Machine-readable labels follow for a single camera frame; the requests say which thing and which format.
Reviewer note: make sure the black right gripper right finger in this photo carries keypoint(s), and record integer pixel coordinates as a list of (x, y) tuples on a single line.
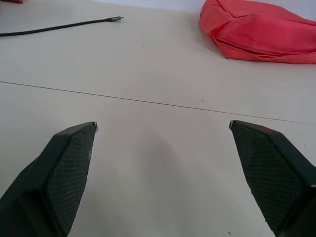
[(279, 177)]

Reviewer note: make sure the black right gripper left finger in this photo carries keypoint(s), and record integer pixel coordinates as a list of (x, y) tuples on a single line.
[(49, 182)]

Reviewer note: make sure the red fabric bag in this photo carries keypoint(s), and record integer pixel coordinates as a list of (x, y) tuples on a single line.
[(259, 32)]

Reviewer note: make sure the reddish brown block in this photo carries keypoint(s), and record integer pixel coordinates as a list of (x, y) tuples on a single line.
[(13, 1)]

